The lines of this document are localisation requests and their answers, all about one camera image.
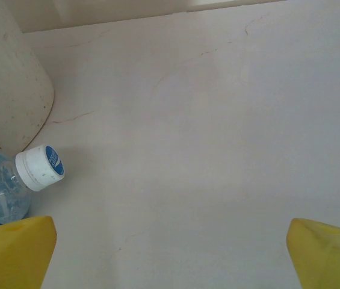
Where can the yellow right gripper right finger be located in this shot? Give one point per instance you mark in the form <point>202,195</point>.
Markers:
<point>329,262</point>

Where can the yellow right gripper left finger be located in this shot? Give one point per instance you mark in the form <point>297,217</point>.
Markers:
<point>13,256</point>

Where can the cream plastic waste bin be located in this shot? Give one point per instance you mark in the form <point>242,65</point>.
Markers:
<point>7,75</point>

